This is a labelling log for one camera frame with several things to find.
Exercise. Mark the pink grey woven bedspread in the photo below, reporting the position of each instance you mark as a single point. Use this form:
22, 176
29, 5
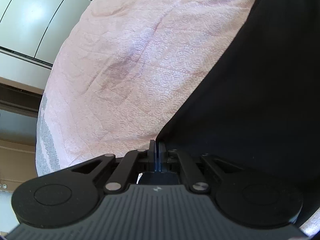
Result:
125, 70

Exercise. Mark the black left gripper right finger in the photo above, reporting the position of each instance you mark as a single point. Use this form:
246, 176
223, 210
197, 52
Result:
199, 174

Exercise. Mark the black garment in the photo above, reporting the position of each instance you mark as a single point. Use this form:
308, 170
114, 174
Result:
258, 108

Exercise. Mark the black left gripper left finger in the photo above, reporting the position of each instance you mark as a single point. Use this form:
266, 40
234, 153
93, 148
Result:
112, 175

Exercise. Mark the white wardrobe with black lines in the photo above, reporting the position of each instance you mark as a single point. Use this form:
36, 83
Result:
37, 28

